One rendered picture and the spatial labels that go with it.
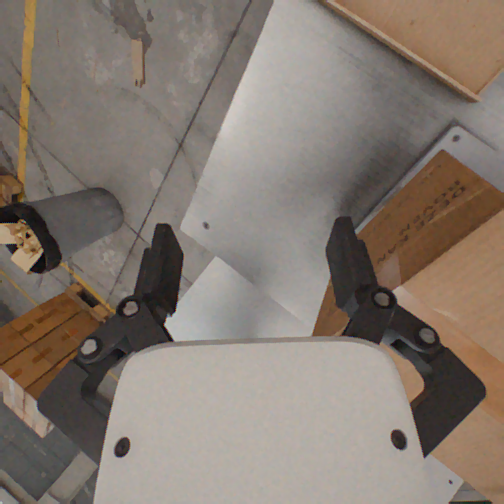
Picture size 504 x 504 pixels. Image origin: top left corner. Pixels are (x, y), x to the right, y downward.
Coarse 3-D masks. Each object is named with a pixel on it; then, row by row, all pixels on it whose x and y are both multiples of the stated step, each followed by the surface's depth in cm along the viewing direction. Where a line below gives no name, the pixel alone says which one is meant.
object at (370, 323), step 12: (372, 288) 11; (384, 288) 11; (372, 300) 11; (384, 300) 11; (396, 300) 11; (360, 312) 11; (372, 312) 11; (384, 312) 11; (348, 324) 13; (360, 324) 11; (372, 324) 10; (384, 324) 10; (348, 336) 10; (360, 336) 10; (372, 336) 10
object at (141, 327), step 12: (132, 300) 12; (120, 312) 11; (132, 312) 11; (144, 312) 11; (132, 324) 11; (144, 324) 11; (156, 324) 11; (132, 336) 11; (144, 336) 10; (156, 336) 11; (168, 336) 13; (144, 348) 10
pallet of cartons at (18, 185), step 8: (0, 168) 236; (0, 176) 227; (8, 176) 231; (0, 184) 222; (8, 184) 227; (16, 184) 231; (0, 192) 227; (8, 192) 229; (16, 192) 235; (0, 200) 233; (8, 200) 235
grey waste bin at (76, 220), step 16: (80, 192) 181; (96, 192) 188; (48, 208) 156; (64, 208) 163; (80, 208) 171; (96, 208) 180; (112, 208) 190; (48, 224) 151; (64, 224) 159; (80, 224) 169; (96, 224) 179; (112, 224) 193; (64, 240) 159; (80, 240) 170; (96, 240) 188; (64, 256) 165
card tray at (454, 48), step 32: (320, 0) 37; (352, 0) 37; (384, 0) 35; (416, 0) 34; (448, 0) 33; (480, 0) 32; (384, 32) 37; (416, 32) 36; (448, 32) 34; (480, 32) 33; (416, 64) 37; (448, 64) 36; (480, 64) 34
